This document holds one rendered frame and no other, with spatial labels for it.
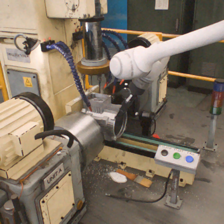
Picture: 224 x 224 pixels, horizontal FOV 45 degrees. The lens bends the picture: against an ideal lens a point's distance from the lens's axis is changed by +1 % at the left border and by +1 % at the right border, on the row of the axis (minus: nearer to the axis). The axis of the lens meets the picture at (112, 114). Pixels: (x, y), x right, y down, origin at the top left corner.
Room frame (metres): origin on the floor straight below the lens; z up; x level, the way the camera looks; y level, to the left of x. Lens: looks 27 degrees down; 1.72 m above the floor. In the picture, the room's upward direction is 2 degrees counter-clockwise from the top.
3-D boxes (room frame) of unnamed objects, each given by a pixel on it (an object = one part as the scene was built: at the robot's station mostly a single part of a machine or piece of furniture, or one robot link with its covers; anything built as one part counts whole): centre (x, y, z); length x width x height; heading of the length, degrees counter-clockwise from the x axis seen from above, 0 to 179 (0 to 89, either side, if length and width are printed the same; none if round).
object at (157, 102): (1.85, -0.23, 0.99); 0.35 x 0.31 x 0.37; 152
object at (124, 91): (1.62, -0.11, 1.04); 0.41 x 0.25 x 0.25; 152
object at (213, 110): (1.33, -0.57, 1.05); 0.06 x 0.06 x 0.04
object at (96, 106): (1.34, 0.08, 1.11); 0.12 x 0.11 x 0.07; 61
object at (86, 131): (1.01, 0.22, 1.04); 0.37 x 0.25 x 0.25; 152
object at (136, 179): (1.08, -0.10, 0.80); 0.21 x 0.05 x 0.01; 54
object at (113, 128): (1.32, 0.05, 1.02); 0.20 x 0.19 x 0.19; 61
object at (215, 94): (1.33, -0.57, 1.14); 0.06 x 0.06 x 0.04
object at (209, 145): (1.33, -0.57, 1.01); 0.08 x 0.08 x 0.42; 62
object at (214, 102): (1.33, -0.57, 1.10); 0.06 x 0.06 x 0.04
